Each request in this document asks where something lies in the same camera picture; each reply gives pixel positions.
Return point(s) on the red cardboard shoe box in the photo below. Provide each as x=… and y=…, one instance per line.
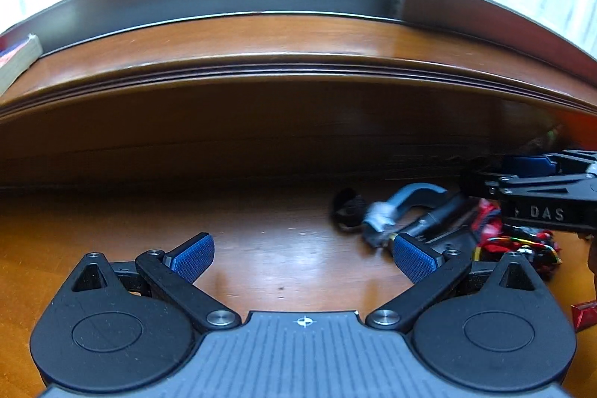
x=578, y=129

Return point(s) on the window frame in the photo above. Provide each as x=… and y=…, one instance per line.
x=72, y=22

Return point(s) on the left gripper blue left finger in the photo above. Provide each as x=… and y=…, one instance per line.
x=192, y=258

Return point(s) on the black pen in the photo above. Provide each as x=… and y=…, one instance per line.
x=435, y=220

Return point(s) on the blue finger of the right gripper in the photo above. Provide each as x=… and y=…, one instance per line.
x=535, y=167

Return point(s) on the blue grey clamp tool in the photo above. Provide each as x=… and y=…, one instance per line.
x=382, y=217

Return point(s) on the book on sill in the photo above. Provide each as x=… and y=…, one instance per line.
x=17, y=59

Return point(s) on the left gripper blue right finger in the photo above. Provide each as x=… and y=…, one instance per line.
x=414, y=258

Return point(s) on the red foil candy wrapper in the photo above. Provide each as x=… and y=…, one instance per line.
x=584, y=315

